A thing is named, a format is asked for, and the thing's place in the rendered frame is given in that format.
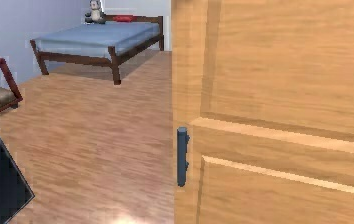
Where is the light wooden room door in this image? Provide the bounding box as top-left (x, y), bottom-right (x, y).
top-left (170, 0), bottom-right (354, 224)

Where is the red pillow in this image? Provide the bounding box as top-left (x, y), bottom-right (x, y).
top-left (112, 14), bottom-right (134, 23)

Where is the grey teddy bear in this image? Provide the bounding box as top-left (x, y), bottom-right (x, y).
top-left (84, 0), bottom-right (107, 25)

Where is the dark blue flat panel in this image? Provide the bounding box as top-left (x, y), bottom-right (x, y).
top-left (0, 121), bottom-right (36, 224)

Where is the dark grey door handle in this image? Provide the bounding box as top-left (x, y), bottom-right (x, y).
top-left (176, 126), bottom-right (191, 188)

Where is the blue bed with brown frame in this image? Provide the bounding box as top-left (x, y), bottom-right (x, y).
top-left (29, 14), bottom-right (165, 86)

